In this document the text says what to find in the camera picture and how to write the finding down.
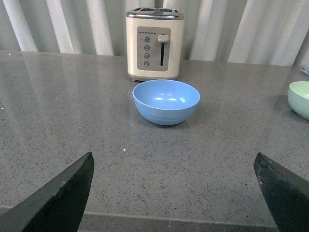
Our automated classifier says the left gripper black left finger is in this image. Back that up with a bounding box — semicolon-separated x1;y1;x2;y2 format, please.
0;152;94;232

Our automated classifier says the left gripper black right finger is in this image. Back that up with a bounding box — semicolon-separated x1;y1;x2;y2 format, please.
253;152;309;232

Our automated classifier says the green plastic bowl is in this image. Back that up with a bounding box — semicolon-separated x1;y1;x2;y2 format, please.
288;81;309;119

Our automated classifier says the blue plastic bowl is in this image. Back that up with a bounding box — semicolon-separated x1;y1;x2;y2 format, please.
132;80;200;126

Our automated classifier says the clear plastic container blue rim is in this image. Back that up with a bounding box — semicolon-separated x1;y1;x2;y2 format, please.
301;67;309;74

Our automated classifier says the cream two-slot toaster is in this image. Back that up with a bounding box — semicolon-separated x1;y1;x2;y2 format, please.
126;7;185;81

